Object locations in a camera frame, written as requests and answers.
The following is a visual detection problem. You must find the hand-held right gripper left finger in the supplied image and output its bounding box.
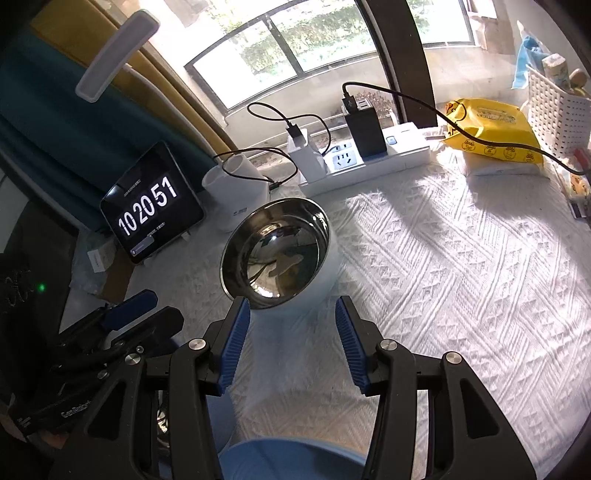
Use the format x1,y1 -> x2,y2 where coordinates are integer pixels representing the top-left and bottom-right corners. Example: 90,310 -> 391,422
48,296 -> 252,480

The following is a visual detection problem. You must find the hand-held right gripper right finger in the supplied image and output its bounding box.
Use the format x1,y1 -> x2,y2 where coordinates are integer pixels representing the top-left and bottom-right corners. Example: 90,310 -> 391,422
335,295 -> 539,480

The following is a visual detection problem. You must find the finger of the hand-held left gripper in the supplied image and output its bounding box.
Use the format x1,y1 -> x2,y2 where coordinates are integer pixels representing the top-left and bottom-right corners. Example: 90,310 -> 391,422
108,307 -> 184,360
60,289 -> 160,352

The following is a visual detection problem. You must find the pink steel-lined bowl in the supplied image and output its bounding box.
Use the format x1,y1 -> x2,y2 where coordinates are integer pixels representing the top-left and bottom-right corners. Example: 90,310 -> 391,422
221,198 -> 338,319

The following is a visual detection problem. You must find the blue plastic bowl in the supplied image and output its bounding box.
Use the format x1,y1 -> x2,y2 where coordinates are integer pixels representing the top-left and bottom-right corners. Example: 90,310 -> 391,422
218,438 -> 368,480

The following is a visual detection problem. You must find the clear plastic bag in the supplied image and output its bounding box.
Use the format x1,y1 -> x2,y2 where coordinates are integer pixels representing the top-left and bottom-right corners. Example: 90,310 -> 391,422
71,228 -> 121,296

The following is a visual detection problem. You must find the tablet showing clock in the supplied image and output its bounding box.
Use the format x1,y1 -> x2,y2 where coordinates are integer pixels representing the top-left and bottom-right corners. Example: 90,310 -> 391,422
99,141 -> 206,265

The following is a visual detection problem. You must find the white textured tablecloth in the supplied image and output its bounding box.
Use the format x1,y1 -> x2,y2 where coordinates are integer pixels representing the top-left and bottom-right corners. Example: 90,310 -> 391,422
60,152 -> 591,480

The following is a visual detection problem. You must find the white cylindrical cup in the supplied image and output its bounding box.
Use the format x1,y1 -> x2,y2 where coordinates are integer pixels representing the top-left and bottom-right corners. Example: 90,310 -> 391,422
202,153 -> 271,233

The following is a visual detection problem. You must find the teal curtain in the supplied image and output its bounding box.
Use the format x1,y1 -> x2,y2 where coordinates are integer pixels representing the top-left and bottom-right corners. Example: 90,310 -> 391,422
0,28 -> 222,232

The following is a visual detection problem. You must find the white power strip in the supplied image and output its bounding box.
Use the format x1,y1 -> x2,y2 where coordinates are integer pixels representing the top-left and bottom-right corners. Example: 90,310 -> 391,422
298,122 -> 432,197

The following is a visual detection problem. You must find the white charger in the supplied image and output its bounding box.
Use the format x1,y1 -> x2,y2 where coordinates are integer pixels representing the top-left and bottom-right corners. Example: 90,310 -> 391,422
287,128 -> 326,183

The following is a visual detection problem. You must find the black charger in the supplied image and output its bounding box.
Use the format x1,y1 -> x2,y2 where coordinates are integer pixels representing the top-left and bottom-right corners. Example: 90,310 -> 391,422
341,95 -> 386,158

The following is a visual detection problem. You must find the yellow curtain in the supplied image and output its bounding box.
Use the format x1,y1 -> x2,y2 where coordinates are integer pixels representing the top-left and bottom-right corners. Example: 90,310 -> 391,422
30,0 -> 236,153

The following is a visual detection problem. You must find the white packet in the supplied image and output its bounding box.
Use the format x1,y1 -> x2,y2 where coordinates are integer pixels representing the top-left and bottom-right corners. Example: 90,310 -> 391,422
455,150 -> 550,178

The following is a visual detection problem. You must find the white bar desk lamp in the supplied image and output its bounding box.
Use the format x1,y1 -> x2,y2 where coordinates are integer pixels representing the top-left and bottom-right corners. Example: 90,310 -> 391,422
76,10 -> 227,153

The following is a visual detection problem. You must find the yellow packet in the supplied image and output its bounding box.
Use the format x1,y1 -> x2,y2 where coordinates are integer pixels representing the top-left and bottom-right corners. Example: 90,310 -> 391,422
438,98 -> 546,166

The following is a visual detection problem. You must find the dark window pillar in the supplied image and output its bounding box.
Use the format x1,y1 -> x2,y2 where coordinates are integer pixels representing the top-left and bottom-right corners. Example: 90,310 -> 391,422
360,0 -> 437,127

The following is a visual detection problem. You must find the window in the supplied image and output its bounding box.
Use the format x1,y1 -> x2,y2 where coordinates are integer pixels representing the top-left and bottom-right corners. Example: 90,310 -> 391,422
185,0 -> 478,114

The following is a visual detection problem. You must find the white plastic basket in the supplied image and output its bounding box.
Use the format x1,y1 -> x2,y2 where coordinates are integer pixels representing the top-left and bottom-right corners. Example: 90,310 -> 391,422
526,65 -> 591,160

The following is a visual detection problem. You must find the blue plastic bag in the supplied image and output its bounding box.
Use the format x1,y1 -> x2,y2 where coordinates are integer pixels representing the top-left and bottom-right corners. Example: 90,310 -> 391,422
512,21 -> 550,90

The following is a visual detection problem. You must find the beige carton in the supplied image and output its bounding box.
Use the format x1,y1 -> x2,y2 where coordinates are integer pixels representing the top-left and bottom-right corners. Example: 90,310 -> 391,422
541,54 -> 572,90

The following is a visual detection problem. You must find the black cup cable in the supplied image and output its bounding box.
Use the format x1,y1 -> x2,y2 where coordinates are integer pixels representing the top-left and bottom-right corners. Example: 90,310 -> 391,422
213,148 -> 298,191

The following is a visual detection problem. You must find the black charger cable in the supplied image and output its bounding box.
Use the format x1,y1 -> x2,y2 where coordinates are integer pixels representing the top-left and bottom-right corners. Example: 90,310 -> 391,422
247,102 -> 333,158

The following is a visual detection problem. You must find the long black cable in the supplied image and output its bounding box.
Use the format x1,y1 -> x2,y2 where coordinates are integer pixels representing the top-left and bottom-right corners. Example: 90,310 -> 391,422
342,82 -> 591,176

